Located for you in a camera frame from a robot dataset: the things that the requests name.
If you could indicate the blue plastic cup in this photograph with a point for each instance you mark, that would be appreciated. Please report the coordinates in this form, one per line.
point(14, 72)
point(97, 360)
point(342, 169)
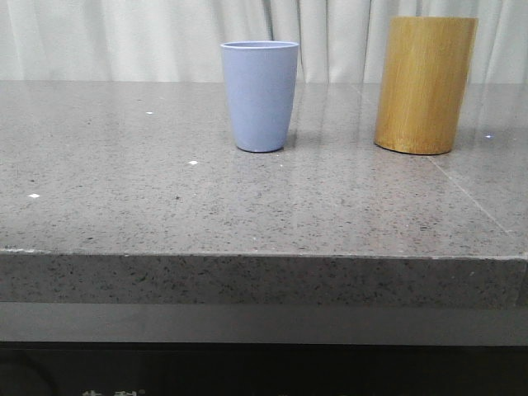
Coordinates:
point(259, 79)

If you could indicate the black cabinet under counter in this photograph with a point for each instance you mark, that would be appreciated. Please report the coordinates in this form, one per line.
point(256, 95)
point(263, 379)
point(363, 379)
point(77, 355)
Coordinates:
point(268, 369)

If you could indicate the white curtain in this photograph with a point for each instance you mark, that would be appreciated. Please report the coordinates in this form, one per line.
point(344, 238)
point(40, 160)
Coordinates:
point(178, 41)

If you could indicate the bamboo cylinder holder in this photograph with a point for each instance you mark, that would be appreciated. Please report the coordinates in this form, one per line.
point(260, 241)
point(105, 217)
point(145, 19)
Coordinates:
point(425, 74)

